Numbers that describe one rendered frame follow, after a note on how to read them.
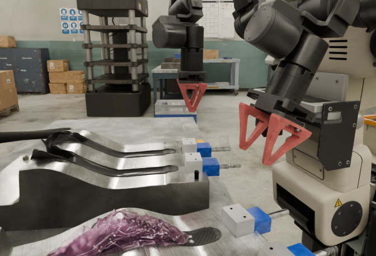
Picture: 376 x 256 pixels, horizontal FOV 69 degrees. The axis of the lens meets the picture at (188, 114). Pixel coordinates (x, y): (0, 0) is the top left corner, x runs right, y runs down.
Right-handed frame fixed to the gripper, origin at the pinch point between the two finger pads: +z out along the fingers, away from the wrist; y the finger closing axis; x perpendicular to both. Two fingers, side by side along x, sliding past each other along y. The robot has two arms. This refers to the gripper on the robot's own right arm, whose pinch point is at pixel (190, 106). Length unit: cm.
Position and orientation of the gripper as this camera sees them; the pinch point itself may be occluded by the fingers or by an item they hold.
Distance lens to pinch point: 71.2
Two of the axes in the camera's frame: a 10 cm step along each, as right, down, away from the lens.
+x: 10.0, 0.0, 1.0
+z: -0.2, 9.7, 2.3
